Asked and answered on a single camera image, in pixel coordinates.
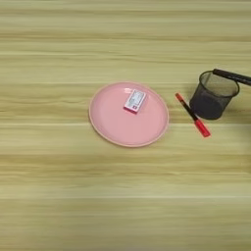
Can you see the round pink plate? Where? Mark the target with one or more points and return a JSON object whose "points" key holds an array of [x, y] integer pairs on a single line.
{"points": [[124, 127]]}

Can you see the small white and red box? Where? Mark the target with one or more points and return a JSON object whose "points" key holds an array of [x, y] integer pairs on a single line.
{"points": [[135, 101]]}

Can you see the red and black marker pen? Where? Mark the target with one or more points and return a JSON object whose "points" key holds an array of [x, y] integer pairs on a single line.
{"points": [[191, 112]]}

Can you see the black mesh pen cup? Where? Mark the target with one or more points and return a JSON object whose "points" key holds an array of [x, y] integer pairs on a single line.
{"points": [[206, 104]]}

